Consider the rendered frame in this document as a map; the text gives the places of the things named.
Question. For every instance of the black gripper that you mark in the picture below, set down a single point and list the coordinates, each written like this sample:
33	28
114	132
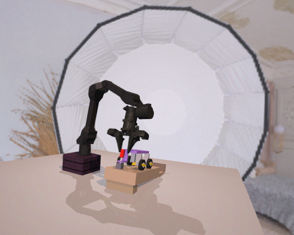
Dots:
128	129

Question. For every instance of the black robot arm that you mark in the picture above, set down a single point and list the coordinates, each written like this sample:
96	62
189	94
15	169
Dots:
95	93

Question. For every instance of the purple trolley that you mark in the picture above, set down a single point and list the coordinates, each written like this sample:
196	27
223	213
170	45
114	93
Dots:
136	156

